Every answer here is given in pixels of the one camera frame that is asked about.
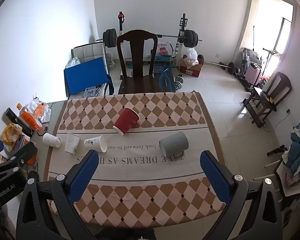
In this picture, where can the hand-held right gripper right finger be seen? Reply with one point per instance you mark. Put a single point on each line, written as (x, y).
(215, 177)

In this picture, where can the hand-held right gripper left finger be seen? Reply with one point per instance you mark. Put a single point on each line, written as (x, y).
(83, 177)

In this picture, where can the plain white paper cup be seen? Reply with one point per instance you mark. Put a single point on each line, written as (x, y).
(72, 142)
(51, 140)

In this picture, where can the white paper cup black print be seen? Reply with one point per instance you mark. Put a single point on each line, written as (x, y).
(96, 143)

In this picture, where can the grey ribbed mug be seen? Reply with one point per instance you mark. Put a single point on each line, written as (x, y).
(173, 142)

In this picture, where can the red paper cup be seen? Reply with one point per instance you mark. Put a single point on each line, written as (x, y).
(126, 122)

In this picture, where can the yellow plastic bag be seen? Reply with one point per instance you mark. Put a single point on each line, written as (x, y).
(11, 132)

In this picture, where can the black cylindrical bottle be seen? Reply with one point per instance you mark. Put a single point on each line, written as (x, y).
(15, 120)

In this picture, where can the orange drink bottle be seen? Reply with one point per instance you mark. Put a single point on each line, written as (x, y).
(28, 118)

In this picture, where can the crumpled white plastic bag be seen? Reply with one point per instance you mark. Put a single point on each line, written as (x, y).
(43, 110)

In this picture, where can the checkered printed tablecloth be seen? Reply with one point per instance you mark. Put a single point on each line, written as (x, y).
(140, 165)

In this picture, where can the clear plastic box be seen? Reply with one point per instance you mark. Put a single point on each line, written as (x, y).
(91, 92)

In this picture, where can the metal dumbbells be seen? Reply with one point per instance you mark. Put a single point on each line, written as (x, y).
(178, 82)

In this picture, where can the red cardboard box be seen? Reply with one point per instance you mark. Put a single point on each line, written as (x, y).
(192, 71)

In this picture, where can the pink suitcase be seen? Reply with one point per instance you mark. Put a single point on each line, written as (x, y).
(253, 73)

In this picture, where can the small barbell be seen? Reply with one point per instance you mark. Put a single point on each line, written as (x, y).
(231, 67)

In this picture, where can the dark wooden chair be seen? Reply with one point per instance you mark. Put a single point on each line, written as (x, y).
(277, 85)
(136, 47)

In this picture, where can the white padded chair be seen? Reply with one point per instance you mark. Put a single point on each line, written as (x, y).
(90, 51)

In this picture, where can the printed plastic bag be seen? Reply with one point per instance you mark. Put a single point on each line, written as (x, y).
(163, 50)

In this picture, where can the black barbell with weight plates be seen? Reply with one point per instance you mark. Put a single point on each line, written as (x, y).
(110, 38)

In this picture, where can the metal weight bench rack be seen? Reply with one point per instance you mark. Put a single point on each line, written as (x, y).
(182, 22)

